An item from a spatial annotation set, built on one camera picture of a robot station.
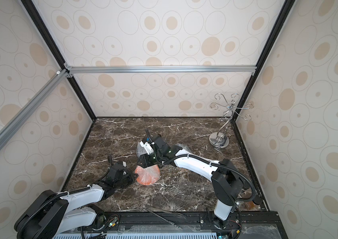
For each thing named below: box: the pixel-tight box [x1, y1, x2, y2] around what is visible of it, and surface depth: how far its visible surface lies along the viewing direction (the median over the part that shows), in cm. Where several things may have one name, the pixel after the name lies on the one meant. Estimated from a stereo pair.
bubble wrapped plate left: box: [136, 141, 148, 158], surface depth 101 cm
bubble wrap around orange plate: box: [134, 164, 161, 186], surface depth 87 cm
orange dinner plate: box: [134, 164, 161, 186], surface depth 87 cm
